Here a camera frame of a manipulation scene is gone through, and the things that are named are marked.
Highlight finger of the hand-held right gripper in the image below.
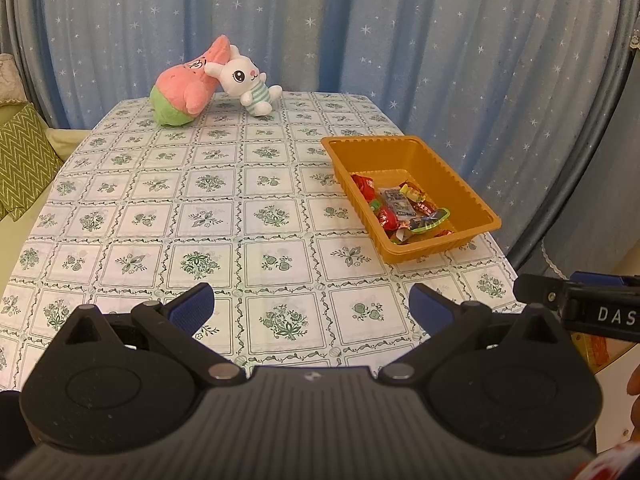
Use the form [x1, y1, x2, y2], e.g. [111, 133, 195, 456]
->
[513, 274, 571, 311]
[570, 271, 626, 286]

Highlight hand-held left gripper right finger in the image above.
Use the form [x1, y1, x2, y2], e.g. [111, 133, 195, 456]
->
[378, 283, 568, 386]

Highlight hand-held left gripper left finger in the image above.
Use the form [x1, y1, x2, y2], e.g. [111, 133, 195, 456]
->
[62, 282, 247, 386]

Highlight green edged snack packet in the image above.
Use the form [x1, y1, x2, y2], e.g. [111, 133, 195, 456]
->
[407, 207, 452, 236]

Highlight grey snack packet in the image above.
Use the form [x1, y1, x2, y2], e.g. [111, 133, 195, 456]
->
[378, 187, 417, 219]

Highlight yellow green candy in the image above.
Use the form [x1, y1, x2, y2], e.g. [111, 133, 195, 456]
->
[399, 182, 427, 204]

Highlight orange plastic tray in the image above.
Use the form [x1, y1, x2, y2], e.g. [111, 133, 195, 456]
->
[320, 135, 502, 262]

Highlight person's right hand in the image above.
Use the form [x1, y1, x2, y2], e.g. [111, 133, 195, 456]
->
[626, 362, 640, 443]

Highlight orange yellow packet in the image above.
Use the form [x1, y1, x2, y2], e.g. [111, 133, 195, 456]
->
[574, 334, 610, 362]

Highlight grey curtain with lace trim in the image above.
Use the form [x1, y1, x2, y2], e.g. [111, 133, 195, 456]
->
[505, 0, 640, 281]

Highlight green floral tablecloth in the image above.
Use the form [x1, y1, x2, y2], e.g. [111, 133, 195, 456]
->
[0, 91, 518, 391]

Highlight red white patterned clothing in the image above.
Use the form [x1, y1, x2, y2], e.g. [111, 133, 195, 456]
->
[572, 440, 640, 480]

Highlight pink star plush toy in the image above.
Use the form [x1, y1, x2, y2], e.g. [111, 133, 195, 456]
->
[150, 35, 232, 127]

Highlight green chevron cushion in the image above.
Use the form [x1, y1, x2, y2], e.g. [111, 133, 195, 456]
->
[0, 102, 63, 222]

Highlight white bunny plush toy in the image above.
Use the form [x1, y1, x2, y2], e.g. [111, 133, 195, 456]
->
[204, 45, 282, 117]

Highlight beige pillow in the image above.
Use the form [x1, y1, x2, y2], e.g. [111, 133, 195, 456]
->
[0, 52, 26, 107]

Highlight blue star-print curtain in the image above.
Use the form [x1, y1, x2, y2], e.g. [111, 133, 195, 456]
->
[15, 0, 626, 261]

